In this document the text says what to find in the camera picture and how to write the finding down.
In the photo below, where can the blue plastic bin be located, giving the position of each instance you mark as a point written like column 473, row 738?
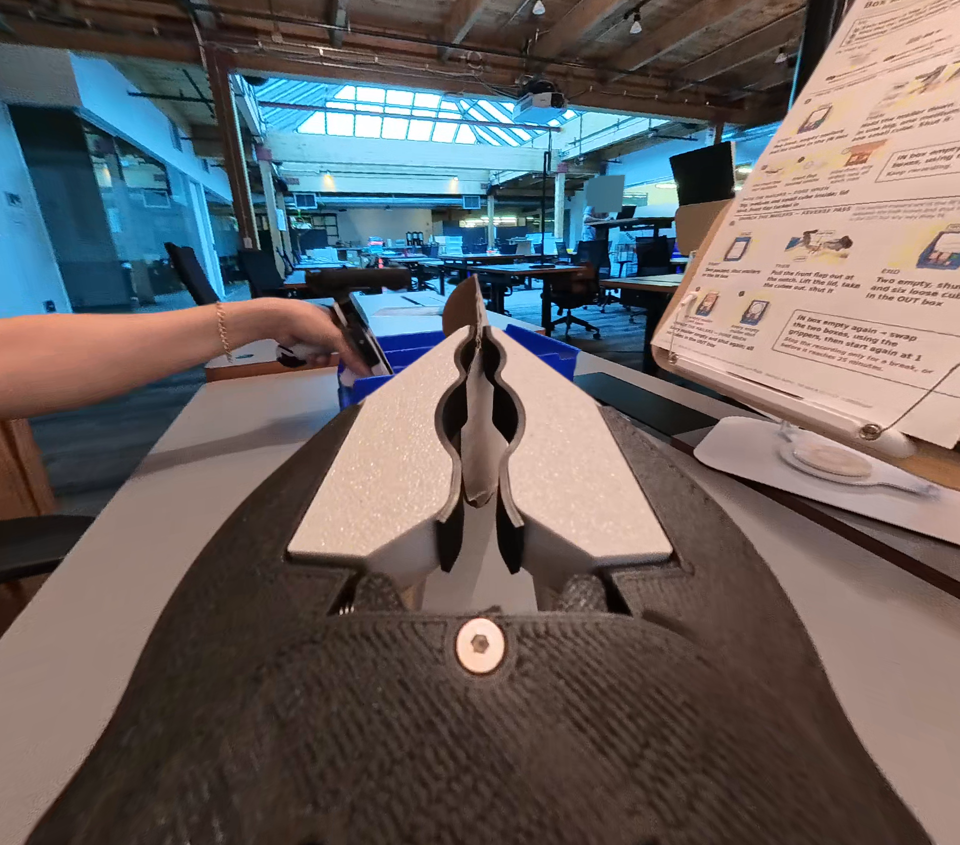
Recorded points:
column 551, row 354

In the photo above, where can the printed instruction sheet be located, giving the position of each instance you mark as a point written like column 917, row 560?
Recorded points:
column 825, row 222

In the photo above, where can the black monitor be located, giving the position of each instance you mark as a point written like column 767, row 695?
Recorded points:
column 703, row 174

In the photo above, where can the dark office table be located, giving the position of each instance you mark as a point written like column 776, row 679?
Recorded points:
column 525, row 271

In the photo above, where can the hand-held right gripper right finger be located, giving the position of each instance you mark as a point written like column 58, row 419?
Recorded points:
column 585, row 485

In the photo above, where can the person's left hand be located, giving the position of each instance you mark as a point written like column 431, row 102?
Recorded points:
column 292, row 324

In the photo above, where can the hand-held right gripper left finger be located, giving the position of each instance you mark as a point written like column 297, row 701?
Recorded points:
column 375, row 485

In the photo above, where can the black office chair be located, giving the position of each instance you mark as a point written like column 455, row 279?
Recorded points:
column 259, row 271
column 191, row 275
column 581, row 290

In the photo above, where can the grey desk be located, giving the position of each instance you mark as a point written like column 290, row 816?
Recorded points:
column 97, row 597
column 637, row 402

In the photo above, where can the ceiling projector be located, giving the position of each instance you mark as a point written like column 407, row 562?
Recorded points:
column 538, row 102

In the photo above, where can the white cardboard mailer box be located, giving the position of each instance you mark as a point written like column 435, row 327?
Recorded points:
column 480, row 455

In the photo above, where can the wooden cabinet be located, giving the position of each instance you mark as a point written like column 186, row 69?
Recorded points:
column 22, row 470

